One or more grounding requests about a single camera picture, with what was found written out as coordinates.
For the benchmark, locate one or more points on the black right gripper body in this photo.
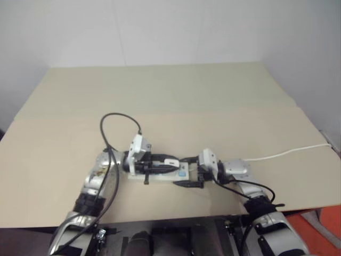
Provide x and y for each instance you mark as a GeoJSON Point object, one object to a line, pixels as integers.
{"type": "Point", "coordinates": [200, 176]}

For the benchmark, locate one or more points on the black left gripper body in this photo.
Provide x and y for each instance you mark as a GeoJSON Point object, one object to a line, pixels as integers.
{"type": "Point", "coordinates": [140, 166]}

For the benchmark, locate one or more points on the white charger plug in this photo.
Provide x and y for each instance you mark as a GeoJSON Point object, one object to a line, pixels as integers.
{"type": "Point", "coordinates": [171, 161]}

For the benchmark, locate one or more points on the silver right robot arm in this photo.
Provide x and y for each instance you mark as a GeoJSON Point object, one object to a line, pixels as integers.
{"type": "Point", "coordinates": [239, 168]}

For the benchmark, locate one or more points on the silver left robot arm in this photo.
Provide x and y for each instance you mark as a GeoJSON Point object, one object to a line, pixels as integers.
{"type": "Point", "coordinates": [92, 177]}

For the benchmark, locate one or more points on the white power strip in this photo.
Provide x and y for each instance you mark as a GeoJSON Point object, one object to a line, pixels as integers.
{"type": "Point", "coordinates": [162, 177]}

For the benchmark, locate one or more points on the dark rounded shape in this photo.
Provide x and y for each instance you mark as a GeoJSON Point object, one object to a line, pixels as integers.
{"type": "Point", "coordinates": [141, 244]}

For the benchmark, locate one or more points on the metal table clamp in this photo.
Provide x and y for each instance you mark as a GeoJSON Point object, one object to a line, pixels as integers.
{"type": "Point", "coordinates": [101, 235]}

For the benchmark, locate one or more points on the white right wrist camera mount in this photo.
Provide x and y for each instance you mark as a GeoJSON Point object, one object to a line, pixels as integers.
{"type": "Point", "coordinates": [208, 158]}

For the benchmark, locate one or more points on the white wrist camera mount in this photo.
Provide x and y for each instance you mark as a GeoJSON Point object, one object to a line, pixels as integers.
{"type": "Point", "coordinates": [138, 145]}
{"type": "Point", "coordinates": [208, 158]}

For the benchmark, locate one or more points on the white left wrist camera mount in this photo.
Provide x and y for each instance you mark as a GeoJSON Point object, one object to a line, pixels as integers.
{"type": "Point", "coordinates": [138, 145]}

